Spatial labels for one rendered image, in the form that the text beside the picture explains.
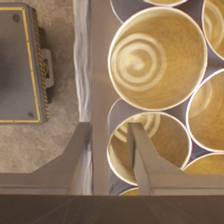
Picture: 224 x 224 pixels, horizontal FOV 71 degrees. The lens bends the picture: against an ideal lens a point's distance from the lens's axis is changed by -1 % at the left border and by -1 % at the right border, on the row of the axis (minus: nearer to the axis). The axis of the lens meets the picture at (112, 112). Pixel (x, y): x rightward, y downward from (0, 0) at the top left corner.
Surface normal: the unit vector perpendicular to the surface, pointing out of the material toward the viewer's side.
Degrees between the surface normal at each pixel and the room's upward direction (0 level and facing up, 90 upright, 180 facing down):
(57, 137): 0
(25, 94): 0
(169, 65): 90
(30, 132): 0
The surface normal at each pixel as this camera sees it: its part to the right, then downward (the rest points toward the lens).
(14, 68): 0.01, 0.32
